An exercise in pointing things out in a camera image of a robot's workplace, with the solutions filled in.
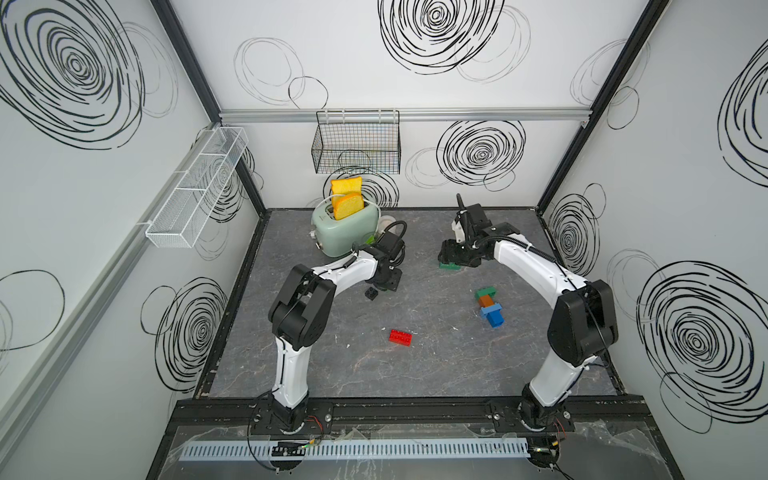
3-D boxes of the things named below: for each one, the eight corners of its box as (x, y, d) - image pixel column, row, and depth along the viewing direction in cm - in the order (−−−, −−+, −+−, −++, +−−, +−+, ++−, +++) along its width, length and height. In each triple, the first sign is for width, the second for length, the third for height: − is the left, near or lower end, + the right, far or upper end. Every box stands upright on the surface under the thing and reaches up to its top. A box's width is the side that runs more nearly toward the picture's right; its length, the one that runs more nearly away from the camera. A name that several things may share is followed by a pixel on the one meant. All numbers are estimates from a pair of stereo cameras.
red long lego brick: (387, 340, 88) (387, 337, 86) (390, 331, 90) (390, 328, 88) (410, 347, 87) (410, 343, 85) (412, 337, 89) (412, 334, 87)
